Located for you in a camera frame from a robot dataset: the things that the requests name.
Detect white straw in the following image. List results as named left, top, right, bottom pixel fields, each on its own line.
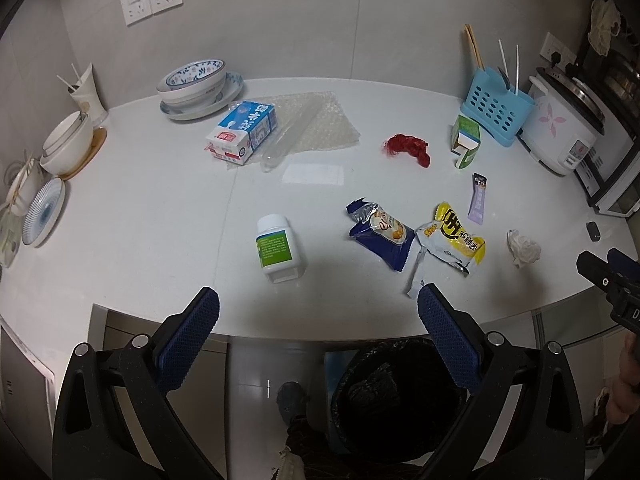
left=514, top=44, right=520, bottom=96
left=498, top=39, right=511, bottom=90

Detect white toaster oven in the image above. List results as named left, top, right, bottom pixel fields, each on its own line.
left=575, top=107, right=639, bottom=218

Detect red mesh net bag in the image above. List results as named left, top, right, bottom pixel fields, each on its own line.
left=383, top=133, right=431, bottom=168

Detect blue patterned porcelain plate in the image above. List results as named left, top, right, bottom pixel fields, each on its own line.
left=160, top=72, right=244, bottom=122

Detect white wall socket left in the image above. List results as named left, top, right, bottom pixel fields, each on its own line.
left=120, top=0, right=153, bottom=26

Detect white ceramic cup with sticks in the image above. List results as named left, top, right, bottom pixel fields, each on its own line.
left=58, top=63, right=108, bottom=128

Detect wall socket behind cooker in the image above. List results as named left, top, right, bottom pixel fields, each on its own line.
left=539, top=32, right=576, bottom=70

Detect blue cracker wrapper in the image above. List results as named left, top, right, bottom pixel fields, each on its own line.
left=346, top=198, right=416, bottom=272

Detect white rice cooker pink flowers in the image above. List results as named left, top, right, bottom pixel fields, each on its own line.
left=520, top=67, right=604, bottom=177

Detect white straw left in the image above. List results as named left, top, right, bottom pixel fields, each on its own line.
left=498, top=39, right=511, bottom=90

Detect hanging beige cloth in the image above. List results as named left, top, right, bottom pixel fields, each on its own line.
left=587, top=0, right=620, bottom=56

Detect blue striped plate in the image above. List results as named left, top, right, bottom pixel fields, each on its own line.
left=22, top=178, right=66, bottom=247

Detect blue patterned porcelain bowl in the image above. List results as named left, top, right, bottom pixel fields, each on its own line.
left=156, top=58, right=227, bottom=105

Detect person's right hand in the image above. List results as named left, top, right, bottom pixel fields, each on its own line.
left=606, top=332, right=640, bottom=425

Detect purple snack stick wrapper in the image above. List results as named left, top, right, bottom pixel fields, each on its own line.
left=468, top=174, right=487, bottom=226

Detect white torn wrapper strip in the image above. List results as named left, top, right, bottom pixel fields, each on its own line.
left=405, top=247, right=426, bottom=299

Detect white straw right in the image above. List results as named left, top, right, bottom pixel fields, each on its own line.
left=514, top=44, right=520, bottom=96

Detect clear plastic tube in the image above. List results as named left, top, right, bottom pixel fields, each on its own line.
left=260, top=96, right=323, bottom=172

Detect white tissue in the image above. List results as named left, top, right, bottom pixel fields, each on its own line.
left=506, top=230, right=541, bottom=269

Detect yellow snack wrapper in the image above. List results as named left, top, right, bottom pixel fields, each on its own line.
left=416, top=202, right=486, bottom=275

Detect round wooden coaster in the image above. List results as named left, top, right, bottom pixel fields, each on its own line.
left=58, top=127, right=107, bottom=181

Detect clear bubble wrap sheet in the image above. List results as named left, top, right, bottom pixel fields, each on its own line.
left=248, top=91, right=360, bottom=155

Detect white mug with lid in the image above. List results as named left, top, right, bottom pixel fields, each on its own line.
left=6, top=157, right=43, bottom=217

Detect blue plastic utensil holder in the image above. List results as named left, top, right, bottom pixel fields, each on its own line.
left=460, top=67, right=535, bottom=148

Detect green white small carton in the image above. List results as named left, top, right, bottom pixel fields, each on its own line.
left=450, top=115, right=482, bottom=169

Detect wooden chopsticks pair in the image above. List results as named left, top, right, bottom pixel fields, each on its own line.
left=464, top=24, right=485, bottom=70

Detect blue white milk carton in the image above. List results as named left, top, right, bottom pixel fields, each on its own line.
left=205, top=101, right=278, bottom=166

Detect small black remote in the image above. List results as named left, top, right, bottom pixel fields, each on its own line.
left=586, top=221, right=601, bottom=243

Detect white pill bottle green label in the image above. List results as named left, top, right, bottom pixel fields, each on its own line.
left=255, top=214, right=304, bottom=284

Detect black lined trash bin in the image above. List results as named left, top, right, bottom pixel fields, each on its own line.
left=330, top=337, right=468, bottom=479

